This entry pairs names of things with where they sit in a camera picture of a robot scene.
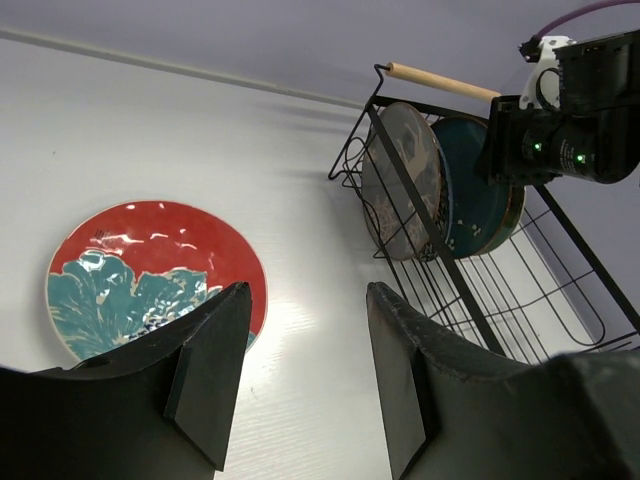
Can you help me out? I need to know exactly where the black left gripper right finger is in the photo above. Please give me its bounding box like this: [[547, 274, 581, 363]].
[[366, 282, 639, 479]]

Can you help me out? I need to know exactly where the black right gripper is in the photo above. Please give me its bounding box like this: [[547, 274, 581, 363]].
[[474, 96, 599, 186]]

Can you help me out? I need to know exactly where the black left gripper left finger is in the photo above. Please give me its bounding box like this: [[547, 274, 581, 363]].
[[1, 283, 252, 479]]

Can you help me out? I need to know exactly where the dark teal brown-rimmed plate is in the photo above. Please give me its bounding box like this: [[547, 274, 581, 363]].
[[431, 116, 526, 259]]

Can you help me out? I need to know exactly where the red floral plate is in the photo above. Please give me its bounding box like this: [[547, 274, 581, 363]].
[[45, 200, 268, 361]]

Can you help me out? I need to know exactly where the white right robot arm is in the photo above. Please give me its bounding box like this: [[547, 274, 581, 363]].
[[475, 31, 639, 186]]

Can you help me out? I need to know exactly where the light green plate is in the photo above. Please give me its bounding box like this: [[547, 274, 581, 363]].
[[418, 144, 454, 262]]

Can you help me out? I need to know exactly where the grey patterned plate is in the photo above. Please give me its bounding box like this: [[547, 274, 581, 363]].
[[361, 102, 441, 261]]

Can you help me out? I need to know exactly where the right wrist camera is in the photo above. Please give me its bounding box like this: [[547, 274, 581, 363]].
[[519, 36, 576, 111]]

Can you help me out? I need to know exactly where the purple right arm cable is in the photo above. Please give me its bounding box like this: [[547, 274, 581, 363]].
[[532, 0, 640, 39]]

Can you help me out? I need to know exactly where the black wire dish rack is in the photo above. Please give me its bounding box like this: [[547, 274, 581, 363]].
[[329, 91, 639, 363]]

